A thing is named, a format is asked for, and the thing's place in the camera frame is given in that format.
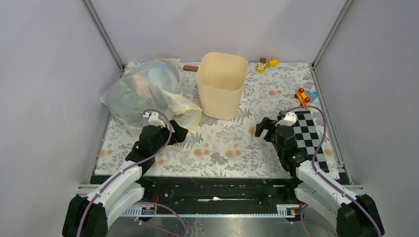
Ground translucent yellowish plastic bag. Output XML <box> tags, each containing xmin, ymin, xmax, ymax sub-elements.
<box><xmin>101</xmin><ymin>58</ymin><xmax>202</xmax><ymax>137</ymax></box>

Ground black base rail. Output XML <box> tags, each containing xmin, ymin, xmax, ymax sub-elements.
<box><xmin>121</xmin><ymin>177</ymin><xmax>299</xmax><ymax>217</ymax></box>

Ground blue triangle block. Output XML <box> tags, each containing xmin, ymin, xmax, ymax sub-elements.
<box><xmin>305</xmin><ymin>90</ymin><xmax>319</xmax><ymax>103</ymax></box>

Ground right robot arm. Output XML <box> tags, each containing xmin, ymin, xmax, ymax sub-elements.
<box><xmin>255</xmin><ymin>112</ymin><xmax>385</xmax><ymax>237</ymax></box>

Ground beige trash bin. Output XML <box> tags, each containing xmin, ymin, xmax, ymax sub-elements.
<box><xmin>196</xmin><ymin>52</ymin><xmax>249</xmax><ymax>120</ymax></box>

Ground black white checkerboard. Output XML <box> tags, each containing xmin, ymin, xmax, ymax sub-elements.
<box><xmin>293</xmin><ymin>111</ymin><xmax>322</xmax><ymax>158</ymax></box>

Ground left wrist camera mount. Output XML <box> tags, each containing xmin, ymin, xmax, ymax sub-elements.
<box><xmin>143</xmin><ymin>111</ymin><xmax>166</xmax><ymax>127</ymax></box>

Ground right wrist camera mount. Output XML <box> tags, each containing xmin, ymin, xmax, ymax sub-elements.
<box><xmin>276</xmin><ymin>112</ymin><xmax>297</xmax><ymax>126</ymax></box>

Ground yellow toy figure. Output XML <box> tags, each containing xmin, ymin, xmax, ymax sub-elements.
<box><xmin>256</xmin><ymin>62</ymin><xmax>266</xmax><ymax>73</ymax></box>

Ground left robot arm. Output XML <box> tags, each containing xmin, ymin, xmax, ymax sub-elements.
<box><xmin>62</xmin><ymin>120</ymin><xmax>188</xmax><ymax>237</ymax></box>

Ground brown cylinder block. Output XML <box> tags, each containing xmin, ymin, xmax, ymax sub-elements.
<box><xmin>183</xmin><ymin>65</ymin><xmax>199</xmax><ymax>72</ymax></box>

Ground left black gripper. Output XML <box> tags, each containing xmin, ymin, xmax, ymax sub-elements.
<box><xmin>151</xmin><ymin>119</ymin><xmax>188</xmax><ymax>155</ymax></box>

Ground orange red toy car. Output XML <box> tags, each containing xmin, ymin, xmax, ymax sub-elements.
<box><xmin>294</xmin><ymin>87</ymin><xmax>311</xmax><ymax>106</ymax></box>

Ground yellow cube block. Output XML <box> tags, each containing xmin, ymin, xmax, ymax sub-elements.
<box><xmin>268</xmin><ymin>59</ymin><xmax>279</xmax><ymax>67</ymax></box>

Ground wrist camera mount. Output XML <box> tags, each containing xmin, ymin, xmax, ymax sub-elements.
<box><xmin>143</xmin><ymin>111</ymin><xmax>166</xmax><ymax>127</ymax></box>
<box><xmin>276</xmin><ymin>112</ymin><xmax>297</xmax><ymax>126</ymax></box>

